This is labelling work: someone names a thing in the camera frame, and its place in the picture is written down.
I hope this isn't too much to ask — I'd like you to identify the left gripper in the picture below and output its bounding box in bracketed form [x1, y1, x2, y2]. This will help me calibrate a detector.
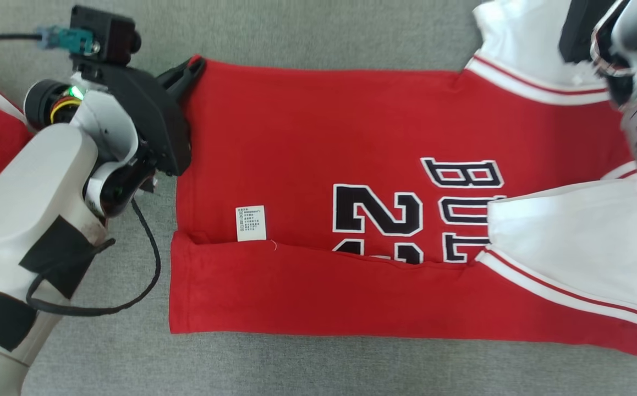
[79, 56, 207, 177]

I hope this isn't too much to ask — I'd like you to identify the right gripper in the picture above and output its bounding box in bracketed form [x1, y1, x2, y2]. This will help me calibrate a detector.
[558, 0, 616, 62]

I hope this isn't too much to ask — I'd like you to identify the red basketball jersey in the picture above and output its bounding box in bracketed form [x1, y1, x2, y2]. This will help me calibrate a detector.
[168, 0, 637, 357]

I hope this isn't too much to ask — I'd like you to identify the left camera cable teal plug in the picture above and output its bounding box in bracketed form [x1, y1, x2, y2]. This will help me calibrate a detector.
[0, 26, 101, 57]

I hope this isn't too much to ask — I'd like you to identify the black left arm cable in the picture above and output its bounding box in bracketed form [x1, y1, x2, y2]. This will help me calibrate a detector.
[26, 198, 162, 317]

